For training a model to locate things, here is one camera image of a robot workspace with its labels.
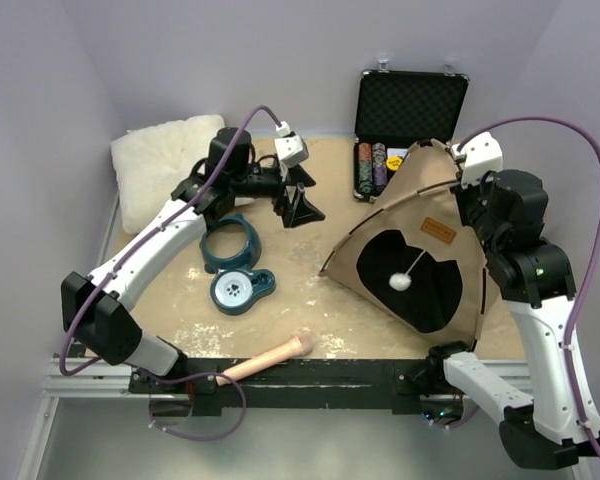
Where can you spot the aluminium frame rail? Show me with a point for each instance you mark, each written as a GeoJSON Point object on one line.
{"type": "Point", "coordinates": [99, 381]}

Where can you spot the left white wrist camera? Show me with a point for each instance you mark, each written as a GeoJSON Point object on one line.
{"type": "Point", "coordinates": [290, 147]}

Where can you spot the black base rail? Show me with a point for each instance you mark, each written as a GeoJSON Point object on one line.
{"type": "Point", "coordinates": [398, 385]}

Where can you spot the white fluffy pillow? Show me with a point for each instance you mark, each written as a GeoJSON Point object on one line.
{"type": "Point", "coordinates": [150, 162]}

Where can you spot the white pompom toy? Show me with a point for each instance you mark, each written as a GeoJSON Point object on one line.
{"type": "Point", "coordinates": [401, 281]}

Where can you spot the black poker chip case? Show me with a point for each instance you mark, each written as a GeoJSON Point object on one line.
{"type": "Point", "coordinates": [396, 109]}

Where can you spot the teal double pet bowl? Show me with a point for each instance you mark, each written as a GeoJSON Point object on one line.
{"type": "Point", "coordinates": [237, 285]}

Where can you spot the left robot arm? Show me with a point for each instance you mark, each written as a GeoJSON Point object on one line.
{"type": "Point", "coordinates": [96, 308]}

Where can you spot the tan fabric pet tent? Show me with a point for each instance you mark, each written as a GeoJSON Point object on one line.
{"type": "Point", "coordinates": [451, 292]}

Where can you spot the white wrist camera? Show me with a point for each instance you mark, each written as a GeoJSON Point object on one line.
{"type": "Point", "coordinates": [290, 147]}
{"type": "Point", "coordinates": [479, 156]}

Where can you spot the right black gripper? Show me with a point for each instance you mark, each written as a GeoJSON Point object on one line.
{"type": "Point", "coordinates": [463, 194]}

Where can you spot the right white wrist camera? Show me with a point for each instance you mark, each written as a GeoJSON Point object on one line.
{"type": "Point", "coordinates": [479, 156]}

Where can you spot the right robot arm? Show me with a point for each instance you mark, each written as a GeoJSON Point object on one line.
{"type": "Point", "coordinates": [557, 424]}

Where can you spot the beige plastic handle toy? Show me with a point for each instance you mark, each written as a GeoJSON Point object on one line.
{"type": "Point", "coordinates": [297, 346]}

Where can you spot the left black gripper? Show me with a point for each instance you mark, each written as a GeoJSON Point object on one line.
{"type": "Point", "coordinates": [300, 211]}

